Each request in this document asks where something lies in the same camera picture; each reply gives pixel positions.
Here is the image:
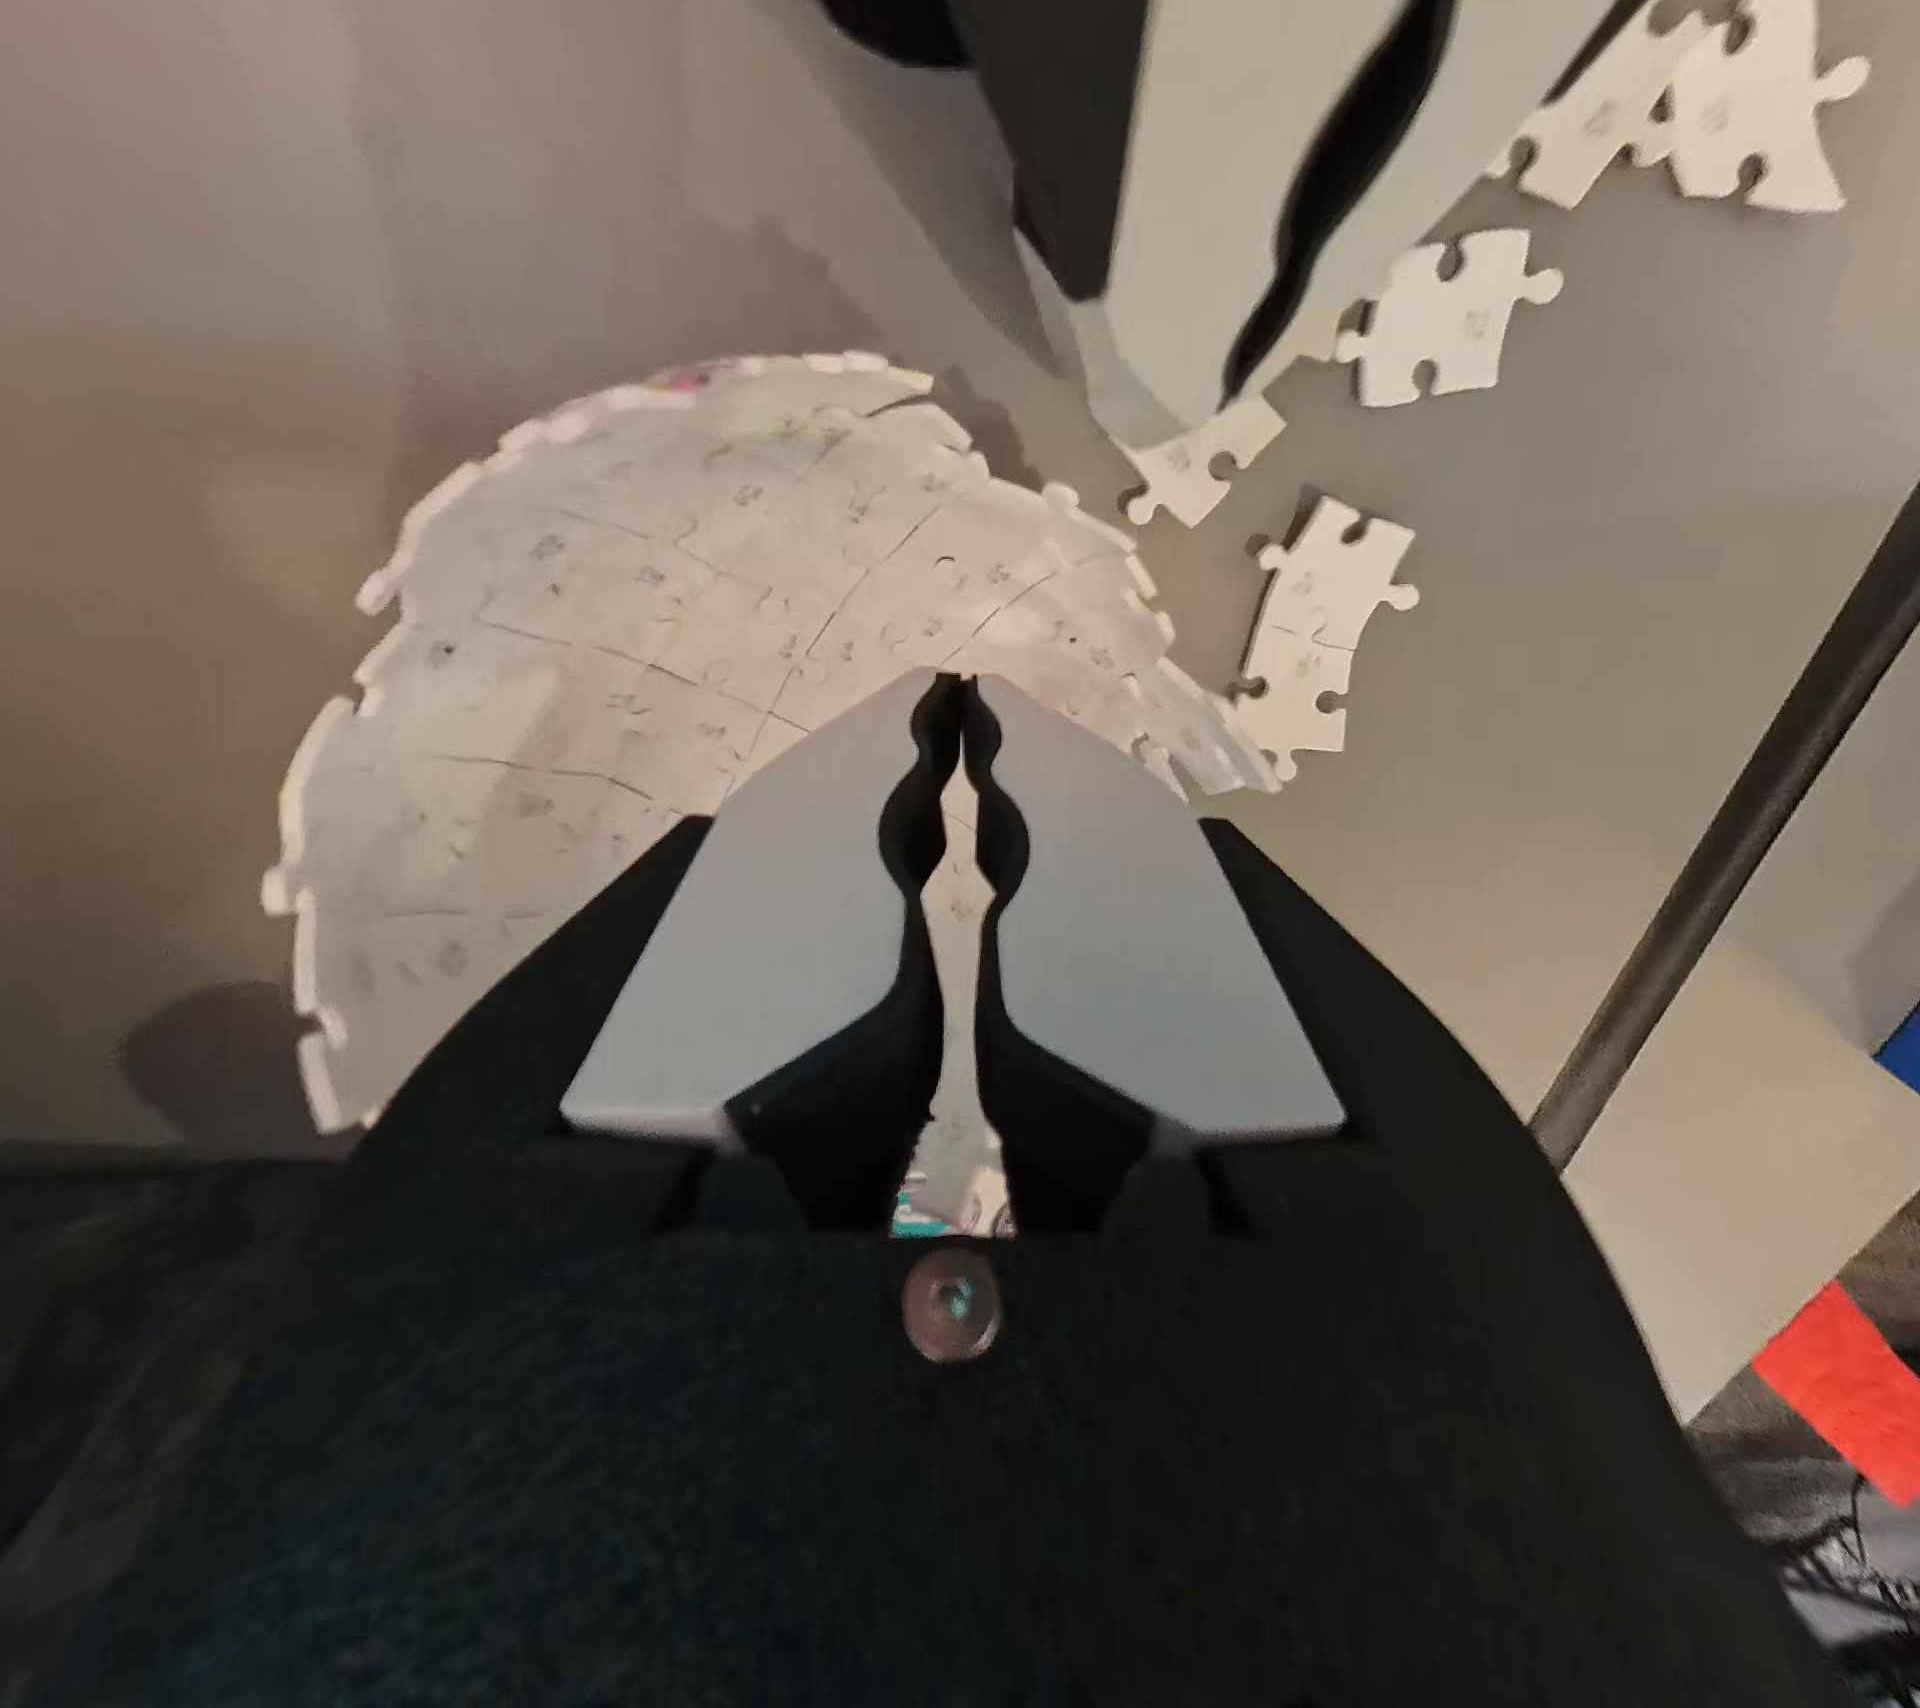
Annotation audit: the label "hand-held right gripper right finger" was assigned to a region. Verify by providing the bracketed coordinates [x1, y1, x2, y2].
[960, 671, 1348, 1238]

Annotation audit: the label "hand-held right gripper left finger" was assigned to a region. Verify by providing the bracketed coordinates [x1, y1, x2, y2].
[562, 671, 962, 1238]

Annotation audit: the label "partly built white puzzle ball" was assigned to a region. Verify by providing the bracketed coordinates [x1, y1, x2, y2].
[262, 349, 1284, 1136]

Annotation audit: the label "puzzle pieces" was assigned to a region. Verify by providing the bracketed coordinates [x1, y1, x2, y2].
[1230, 0, 1874, 766]

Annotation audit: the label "single white puzzle piece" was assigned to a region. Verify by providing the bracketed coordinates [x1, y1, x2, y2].
[1117, 394, 1291, 530]

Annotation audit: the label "red flat object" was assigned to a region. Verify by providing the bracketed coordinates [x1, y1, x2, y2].
[1753, 1279, 1920, 1507]

